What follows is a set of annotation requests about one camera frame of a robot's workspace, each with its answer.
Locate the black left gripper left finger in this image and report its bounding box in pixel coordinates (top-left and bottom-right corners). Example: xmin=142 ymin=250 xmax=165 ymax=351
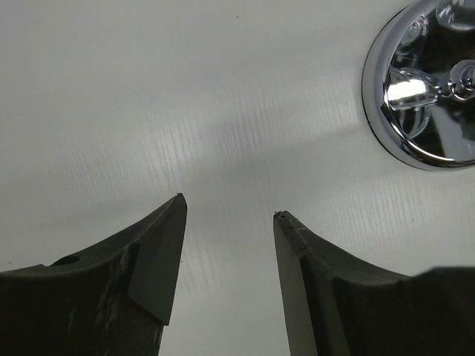
xmin=1 ymin=194 xmax=187 ymax=355

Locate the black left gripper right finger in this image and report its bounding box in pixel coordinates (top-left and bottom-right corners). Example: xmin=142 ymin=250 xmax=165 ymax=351
xmin=273 ymin=211 xmax=474 ymax=355

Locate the chrome wine glass rack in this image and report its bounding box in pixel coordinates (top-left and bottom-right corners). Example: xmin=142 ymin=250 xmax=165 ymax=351
xmin=361 ymin=1 xmax=474 ymax=171

